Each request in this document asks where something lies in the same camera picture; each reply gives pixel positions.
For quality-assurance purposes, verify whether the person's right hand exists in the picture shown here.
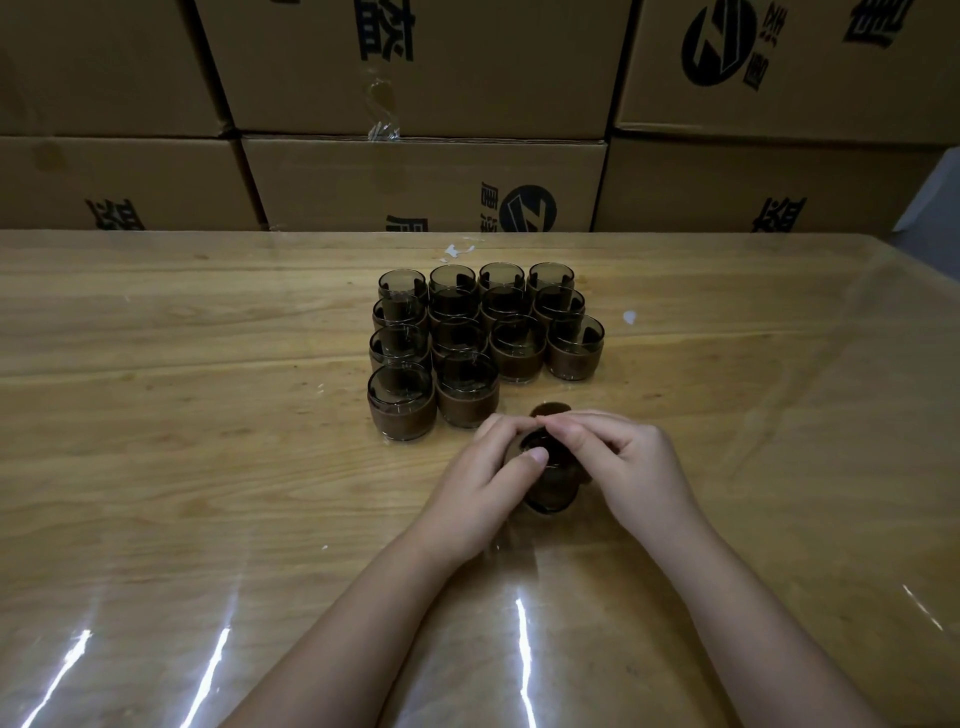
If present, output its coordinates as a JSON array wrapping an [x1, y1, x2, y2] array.
[[536, 410, 710, 549]]

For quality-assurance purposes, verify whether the person's right forearm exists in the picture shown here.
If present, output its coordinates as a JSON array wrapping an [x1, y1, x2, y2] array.
[[652, 517, 886, 728]]

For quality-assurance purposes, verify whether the person's left forearm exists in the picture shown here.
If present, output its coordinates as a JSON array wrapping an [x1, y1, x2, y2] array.
[[224, 536, 466, 728]]

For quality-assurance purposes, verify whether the person's left hand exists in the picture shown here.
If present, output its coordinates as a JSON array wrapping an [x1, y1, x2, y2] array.
[[408, 412, 550, 571]]

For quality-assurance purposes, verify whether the smoky tinted glass cup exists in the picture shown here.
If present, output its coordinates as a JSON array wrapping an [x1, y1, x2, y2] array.
[[503, 427, 594, 517], [368, 323, 433, 369], [532, 284, 588, 322], [377, 268, 430, 303], [480, 285, 535, 319], [371, 296, 430, 331], [478, 261, 528, 294], [428, 288, 486, 322], [488, 313, 548, 385], [431, 316, 491, 355], [545, 313, 607, 382], [435, 350, 502, 430], [526, 261, 577, 294], [366, 363, 439, 442], [428, 263, 480, 297]]

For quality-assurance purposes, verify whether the stack of brown cardboard boxes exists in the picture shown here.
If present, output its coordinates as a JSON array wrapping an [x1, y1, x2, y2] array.
[[0, 0, 960, 238]]

